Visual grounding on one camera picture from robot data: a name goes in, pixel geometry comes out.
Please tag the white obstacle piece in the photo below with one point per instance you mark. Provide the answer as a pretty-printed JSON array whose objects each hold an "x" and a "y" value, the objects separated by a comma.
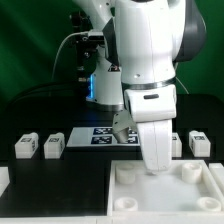
[
  {"x": 217, "y": 171},
  {"x": 4, "y": 179}
]

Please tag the white obstacle piece left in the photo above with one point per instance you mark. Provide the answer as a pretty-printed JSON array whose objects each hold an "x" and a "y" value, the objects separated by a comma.
[{"x": 4, "y": 179}]

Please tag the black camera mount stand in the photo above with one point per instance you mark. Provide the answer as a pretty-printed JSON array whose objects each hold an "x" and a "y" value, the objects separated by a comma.
[{"x": 84, "y": 50}]

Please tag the white marker sheet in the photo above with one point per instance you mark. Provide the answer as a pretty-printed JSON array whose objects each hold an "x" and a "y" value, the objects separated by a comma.
[{"x": 98, "y": 136}]

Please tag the white front rail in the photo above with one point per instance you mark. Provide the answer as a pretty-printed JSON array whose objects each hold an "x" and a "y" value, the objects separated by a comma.
[{"x": 213, "y": 219}]

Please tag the white obstacle piece right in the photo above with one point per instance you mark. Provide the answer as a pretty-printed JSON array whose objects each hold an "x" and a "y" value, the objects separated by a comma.
[{"x": 217, "y": 171}]

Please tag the white square table top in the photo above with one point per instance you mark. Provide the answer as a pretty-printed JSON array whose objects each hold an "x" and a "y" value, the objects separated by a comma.
[{"x": 185, "y": 188}]

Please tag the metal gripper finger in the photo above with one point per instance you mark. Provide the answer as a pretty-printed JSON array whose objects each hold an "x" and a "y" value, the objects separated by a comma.
[{"x": 122, "y": 123}]

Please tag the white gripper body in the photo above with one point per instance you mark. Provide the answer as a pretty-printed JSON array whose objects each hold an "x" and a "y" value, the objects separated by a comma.
[{"x": 152, "y": 111}]

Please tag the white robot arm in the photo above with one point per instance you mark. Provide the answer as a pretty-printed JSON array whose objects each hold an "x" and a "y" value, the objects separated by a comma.
[{"x": 135, "y": 75}]

